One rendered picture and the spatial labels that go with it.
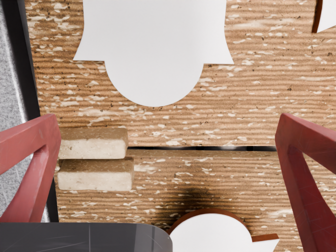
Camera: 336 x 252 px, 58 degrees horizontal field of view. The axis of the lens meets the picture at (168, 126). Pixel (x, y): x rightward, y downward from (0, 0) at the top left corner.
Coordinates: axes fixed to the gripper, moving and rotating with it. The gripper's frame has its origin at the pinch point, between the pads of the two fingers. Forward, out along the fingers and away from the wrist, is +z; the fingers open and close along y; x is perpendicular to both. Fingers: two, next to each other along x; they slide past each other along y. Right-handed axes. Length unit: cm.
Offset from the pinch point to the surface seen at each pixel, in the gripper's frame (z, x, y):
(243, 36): 12.7, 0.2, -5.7
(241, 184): 9.3, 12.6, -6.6
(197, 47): 11.6, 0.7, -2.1
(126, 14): 12.0, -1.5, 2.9
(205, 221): 5.5, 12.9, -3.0
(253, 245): 5.0, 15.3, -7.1
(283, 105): 11.4, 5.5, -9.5
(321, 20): 12.4, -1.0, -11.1
